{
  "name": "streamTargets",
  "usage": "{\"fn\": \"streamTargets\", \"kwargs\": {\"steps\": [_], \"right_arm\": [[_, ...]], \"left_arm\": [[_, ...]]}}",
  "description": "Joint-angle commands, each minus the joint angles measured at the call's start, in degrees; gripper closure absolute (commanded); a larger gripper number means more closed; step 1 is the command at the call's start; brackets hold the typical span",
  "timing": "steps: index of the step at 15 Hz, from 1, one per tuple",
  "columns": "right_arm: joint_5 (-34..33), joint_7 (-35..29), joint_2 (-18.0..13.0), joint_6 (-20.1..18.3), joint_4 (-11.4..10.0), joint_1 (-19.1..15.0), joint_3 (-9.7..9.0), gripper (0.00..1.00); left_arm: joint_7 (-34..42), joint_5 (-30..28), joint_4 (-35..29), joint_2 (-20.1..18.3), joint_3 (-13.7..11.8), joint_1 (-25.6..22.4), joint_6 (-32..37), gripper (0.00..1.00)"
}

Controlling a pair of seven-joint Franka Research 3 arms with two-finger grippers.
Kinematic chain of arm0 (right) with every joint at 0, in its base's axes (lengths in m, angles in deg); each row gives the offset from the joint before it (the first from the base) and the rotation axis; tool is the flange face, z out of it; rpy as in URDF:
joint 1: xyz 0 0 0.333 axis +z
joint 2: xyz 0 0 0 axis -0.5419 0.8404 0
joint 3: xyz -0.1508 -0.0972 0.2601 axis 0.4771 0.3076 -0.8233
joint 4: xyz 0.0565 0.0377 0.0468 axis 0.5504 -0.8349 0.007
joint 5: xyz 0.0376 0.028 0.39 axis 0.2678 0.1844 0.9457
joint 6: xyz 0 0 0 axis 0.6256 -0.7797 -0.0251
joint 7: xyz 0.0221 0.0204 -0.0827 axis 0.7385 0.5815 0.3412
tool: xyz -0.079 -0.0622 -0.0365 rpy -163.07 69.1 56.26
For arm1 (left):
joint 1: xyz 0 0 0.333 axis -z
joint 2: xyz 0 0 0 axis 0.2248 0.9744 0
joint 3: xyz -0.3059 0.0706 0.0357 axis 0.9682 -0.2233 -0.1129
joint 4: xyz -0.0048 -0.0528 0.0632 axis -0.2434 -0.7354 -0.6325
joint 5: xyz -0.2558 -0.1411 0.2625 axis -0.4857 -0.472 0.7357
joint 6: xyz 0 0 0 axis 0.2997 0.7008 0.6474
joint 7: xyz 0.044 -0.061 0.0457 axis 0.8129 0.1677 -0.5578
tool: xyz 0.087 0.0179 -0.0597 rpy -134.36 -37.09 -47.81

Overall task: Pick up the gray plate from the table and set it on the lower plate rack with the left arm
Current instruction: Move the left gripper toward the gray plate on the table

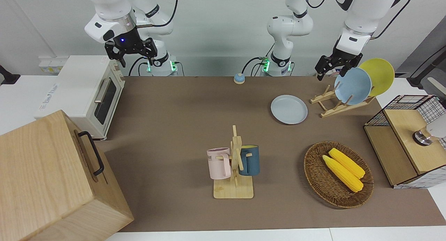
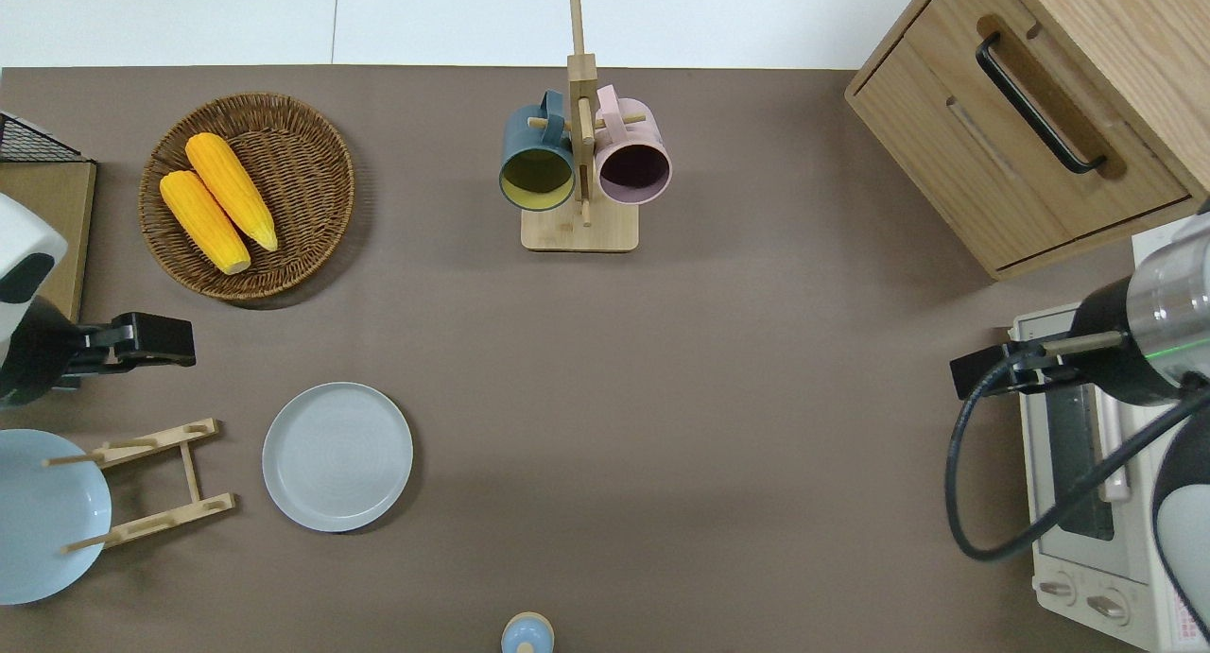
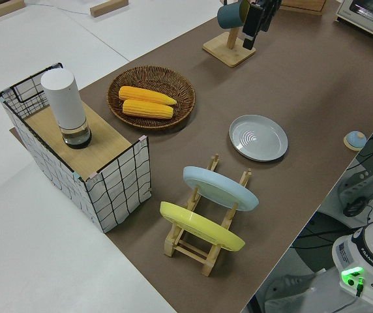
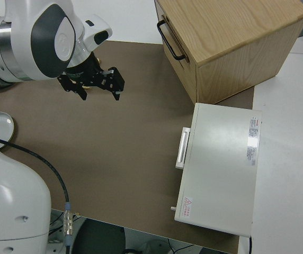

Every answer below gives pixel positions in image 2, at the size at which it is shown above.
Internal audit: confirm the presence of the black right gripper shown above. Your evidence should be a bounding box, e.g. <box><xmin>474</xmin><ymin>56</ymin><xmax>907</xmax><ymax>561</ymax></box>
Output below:
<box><xmin>950</xmin><ymin>339</ymin><xmax>1083</xmax><ymax>401</ymax></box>

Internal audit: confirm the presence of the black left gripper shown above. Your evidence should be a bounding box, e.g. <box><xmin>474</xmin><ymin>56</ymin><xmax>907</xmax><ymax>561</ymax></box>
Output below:
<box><xmin>59</xmin><ymin>313</ymin><xmax>197</xmax><ymax>389</ymax></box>

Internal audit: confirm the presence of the gray plate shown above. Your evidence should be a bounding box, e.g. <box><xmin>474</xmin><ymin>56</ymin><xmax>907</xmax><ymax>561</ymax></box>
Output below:
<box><xmin>262</xmin><ymin>382</ymin><xmax>415</xmax><ymax>533</ymax></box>

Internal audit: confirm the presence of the wooden plate rack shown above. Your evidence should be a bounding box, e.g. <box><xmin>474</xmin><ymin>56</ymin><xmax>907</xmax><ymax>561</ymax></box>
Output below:
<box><xmin>42</xmin><ymin>418</ymin><xmax>237</xmax><ymax>555</ymax></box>

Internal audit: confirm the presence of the light blue plate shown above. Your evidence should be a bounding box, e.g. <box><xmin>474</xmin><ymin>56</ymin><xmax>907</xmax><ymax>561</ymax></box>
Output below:
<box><xmin>0</xmin><ymin>429</ymin><xmax>112</xmax><ymax>606</ymax></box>

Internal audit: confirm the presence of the yellow corn cob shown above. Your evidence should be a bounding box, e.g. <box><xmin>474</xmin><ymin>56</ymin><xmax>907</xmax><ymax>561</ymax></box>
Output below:
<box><xmin>185</xmin><ymin>132</ymin><xmax>280</xmax><ymax>253</ymax></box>
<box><xmin>159</xmin><ymin>169</ymin><xmax>252</xmax><ymax>276</ymax></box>

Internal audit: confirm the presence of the wooden board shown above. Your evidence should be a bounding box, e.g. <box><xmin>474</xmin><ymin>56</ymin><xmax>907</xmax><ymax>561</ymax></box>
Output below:
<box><xmin>0</xmin><ymin>160</ymin><xmax>97</xmax><ymax>323</ymax></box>

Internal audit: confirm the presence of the round wicker basket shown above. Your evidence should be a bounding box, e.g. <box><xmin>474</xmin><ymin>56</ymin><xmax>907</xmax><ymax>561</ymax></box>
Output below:
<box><xmin>139</xmin><ymin>93</ymin><xmax>356</xmax><ymax>301</ymax></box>

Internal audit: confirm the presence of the white toaster oven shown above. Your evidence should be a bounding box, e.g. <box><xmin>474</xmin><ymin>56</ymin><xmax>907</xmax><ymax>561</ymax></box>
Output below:
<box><xmin>1008</xmin><ymin>220</ymin><xmax>1210</xmax><ymax>653</ymax></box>

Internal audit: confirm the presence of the wooden drawer cabinet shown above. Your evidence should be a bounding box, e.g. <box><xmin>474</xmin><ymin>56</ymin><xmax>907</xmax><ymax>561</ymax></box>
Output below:
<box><xmin>844</xmin><ymin>0</ymin><xmax>1210</xmax><ymax>282</ymax></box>

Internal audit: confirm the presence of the pink mug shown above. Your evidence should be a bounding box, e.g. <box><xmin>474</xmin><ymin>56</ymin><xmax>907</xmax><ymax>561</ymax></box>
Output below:
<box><xmin>594</xmin><ymin>84</ymin><xmax>673</xmax><ymax>206</ymax></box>

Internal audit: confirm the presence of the wooden mug tree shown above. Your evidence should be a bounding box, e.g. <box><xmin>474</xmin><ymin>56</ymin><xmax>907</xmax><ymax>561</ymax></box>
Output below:
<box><xmin>521</xmin><ymin>0</ymin><xmax>640</xmax><ymax>253</ymax></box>

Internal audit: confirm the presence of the dark teal mug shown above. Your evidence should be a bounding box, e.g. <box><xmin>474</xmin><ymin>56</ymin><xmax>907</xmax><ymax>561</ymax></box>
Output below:
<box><xmin>499</xmin><ymin>90</ymin><xmax>577</xmax><ymax>212</ymax></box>

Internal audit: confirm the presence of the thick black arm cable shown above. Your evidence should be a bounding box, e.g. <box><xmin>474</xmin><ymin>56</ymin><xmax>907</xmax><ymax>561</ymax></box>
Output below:
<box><xmin>945</xmin><ymin>355</ymin><xmax>1210</xmax><ymax>562</ymax></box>

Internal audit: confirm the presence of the toaster oven door handle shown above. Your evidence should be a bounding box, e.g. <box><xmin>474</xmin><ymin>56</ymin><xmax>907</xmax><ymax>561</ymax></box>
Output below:
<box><xmin>1097</xmin><ymin>388</ymin><xmax>1132</xmax><ymax>503</ymax></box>

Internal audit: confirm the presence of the black wire basket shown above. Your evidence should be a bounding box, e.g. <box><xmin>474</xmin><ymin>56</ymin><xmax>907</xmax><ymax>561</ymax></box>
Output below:
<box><xmin>0</xmin><ymin>111</ymin><xmax>84</xmax><ymax>163</ymax></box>

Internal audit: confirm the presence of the black cabinet handle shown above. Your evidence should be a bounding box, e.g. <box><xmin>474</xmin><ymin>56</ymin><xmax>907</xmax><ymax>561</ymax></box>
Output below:
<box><xmin>976</xmin><ymin>32</ymin><xmax>1108</xmax><ymax>175</ymax></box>

